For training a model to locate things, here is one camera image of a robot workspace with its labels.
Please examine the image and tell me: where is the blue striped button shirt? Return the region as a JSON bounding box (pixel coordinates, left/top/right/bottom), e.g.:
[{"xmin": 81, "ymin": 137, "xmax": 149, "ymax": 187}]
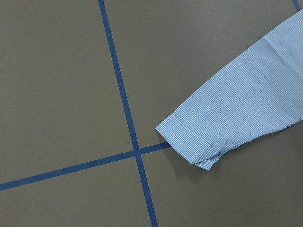
[{"xmin": 156, "ymin": 11, "xmax": 303, "ymax": 170}]

